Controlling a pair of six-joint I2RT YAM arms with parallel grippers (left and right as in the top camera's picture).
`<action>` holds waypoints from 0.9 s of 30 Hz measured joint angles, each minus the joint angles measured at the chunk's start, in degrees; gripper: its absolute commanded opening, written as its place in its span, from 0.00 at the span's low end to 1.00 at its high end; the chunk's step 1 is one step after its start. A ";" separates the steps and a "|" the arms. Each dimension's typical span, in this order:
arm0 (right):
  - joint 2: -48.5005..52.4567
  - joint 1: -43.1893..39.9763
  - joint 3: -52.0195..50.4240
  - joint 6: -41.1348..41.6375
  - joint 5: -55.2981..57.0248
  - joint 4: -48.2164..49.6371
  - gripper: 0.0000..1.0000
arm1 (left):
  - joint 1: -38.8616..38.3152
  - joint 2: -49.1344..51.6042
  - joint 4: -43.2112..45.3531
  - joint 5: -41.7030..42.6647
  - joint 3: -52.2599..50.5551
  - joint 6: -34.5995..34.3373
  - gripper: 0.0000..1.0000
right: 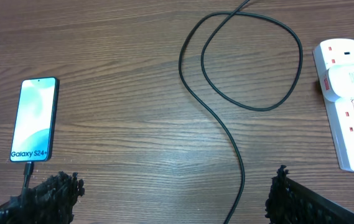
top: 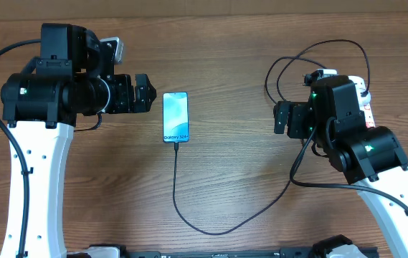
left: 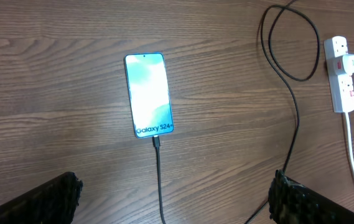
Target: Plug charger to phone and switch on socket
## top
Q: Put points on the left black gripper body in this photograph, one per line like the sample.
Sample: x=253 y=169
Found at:
x=120 y=96

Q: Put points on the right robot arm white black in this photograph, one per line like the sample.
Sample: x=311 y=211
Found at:
x=337 y=117

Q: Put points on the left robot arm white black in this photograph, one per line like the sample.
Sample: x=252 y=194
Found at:
x=73 y=75

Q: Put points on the white charger plug adapter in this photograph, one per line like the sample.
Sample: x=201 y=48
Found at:
x=363 y=97

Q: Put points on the Galaxy S24 smartphone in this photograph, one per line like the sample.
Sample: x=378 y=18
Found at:
x=175 y=117

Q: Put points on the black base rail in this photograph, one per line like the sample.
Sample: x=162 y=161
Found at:
x=285 y=252

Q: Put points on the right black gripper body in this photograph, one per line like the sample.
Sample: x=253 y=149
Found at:
x=301 y=125

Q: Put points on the white power strip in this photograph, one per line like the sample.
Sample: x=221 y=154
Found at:
x=369 y=118

